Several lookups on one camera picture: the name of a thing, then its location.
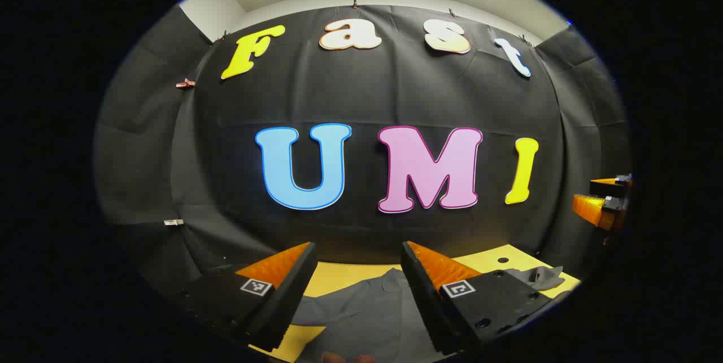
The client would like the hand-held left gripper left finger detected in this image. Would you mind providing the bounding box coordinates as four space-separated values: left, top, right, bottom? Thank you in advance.
184 242 318 352

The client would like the grey collared shirt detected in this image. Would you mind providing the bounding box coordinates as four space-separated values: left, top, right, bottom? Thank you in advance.
291 266 565 363

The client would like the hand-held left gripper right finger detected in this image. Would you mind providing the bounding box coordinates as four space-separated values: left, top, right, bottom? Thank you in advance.
401 240 557 355

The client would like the black backdrop cloth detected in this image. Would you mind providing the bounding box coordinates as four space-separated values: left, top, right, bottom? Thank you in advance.
93 5 632 307

